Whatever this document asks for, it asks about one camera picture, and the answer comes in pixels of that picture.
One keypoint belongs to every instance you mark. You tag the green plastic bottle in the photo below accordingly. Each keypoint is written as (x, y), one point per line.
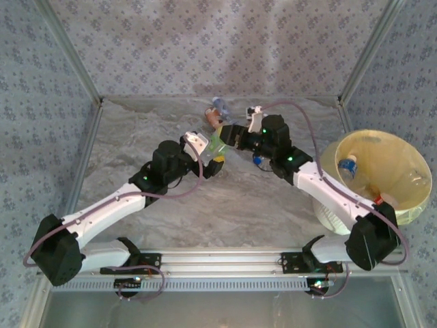
(218, 145)

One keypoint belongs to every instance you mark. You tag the clear bluish plastic bottle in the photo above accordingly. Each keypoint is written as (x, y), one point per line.
(221, 106)

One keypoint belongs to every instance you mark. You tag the water bottle blue label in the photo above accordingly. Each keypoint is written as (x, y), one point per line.
(348, 167)

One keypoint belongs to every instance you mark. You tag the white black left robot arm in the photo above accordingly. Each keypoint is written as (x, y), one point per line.
(102, 208)

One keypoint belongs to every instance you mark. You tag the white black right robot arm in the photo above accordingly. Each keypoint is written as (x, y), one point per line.
(321, 184)

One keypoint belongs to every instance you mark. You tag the white plastic bin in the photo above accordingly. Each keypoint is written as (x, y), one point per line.
(327, 218)

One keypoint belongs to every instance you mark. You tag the small blue bottle cap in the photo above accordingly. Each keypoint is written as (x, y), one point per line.
(257, 160)

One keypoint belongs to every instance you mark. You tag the yellow waste basket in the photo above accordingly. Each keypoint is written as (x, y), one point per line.
(385, 160)

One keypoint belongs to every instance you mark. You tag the black controller board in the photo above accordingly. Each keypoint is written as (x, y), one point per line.
(319, 285)
(128, 283)

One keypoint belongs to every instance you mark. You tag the aluminium mounting rail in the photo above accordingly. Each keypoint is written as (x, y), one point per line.
(222, 261)

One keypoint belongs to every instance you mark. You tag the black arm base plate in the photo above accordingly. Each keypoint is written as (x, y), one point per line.
(152, 263)
(290, 263)

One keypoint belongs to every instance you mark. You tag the aluminium frame post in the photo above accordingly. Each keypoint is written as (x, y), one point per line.
(372, 51)
(68, 51)

